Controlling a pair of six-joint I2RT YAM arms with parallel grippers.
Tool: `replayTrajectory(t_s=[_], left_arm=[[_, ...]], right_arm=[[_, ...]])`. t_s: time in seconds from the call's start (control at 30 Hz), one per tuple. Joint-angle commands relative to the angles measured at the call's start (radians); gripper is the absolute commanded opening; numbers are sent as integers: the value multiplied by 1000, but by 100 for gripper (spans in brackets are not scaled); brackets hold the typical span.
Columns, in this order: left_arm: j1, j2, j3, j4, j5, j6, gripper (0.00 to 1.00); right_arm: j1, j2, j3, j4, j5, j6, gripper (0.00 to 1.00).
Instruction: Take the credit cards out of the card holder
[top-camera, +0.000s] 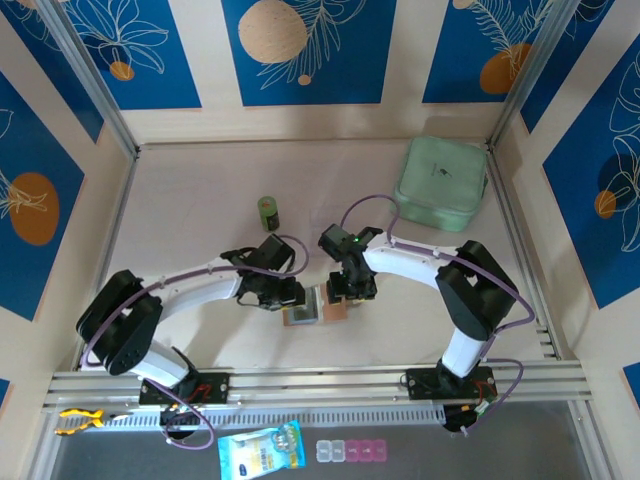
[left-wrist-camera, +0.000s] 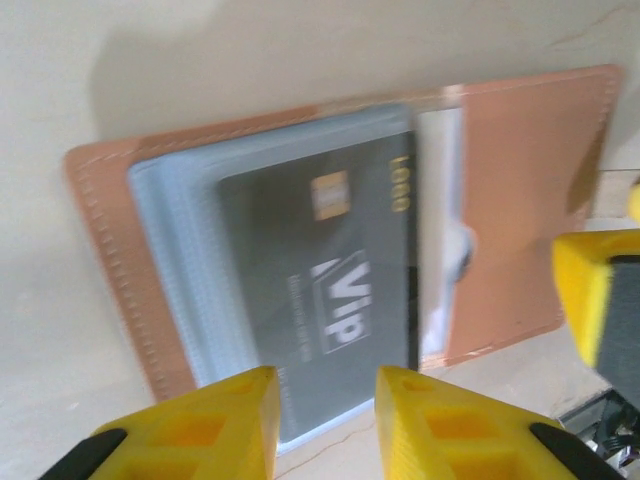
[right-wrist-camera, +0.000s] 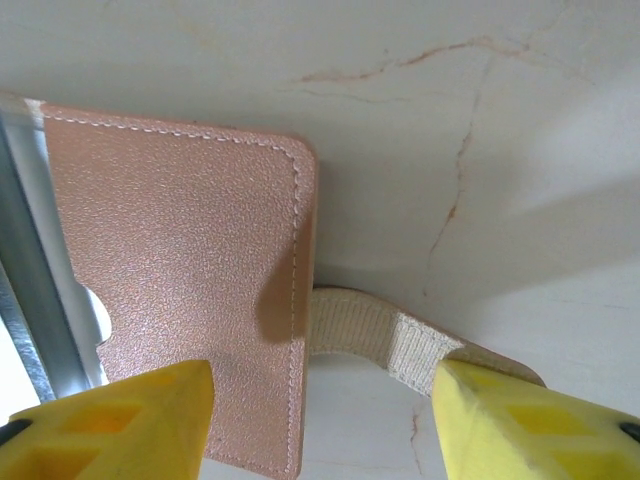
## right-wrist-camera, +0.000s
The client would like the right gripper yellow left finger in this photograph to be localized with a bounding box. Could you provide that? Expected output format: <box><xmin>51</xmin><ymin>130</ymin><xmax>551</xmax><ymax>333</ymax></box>
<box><xmin>0</xmin><ymin>359</ymin><xmax>216</xmax><ymax>480</ymax></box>

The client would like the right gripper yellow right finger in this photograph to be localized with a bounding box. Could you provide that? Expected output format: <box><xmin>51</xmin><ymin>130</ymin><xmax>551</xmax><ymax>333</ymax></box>
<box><xmin>432</xmin><ymin>359</ymin><xmax>640</xmax><ymax>480</ymax></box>

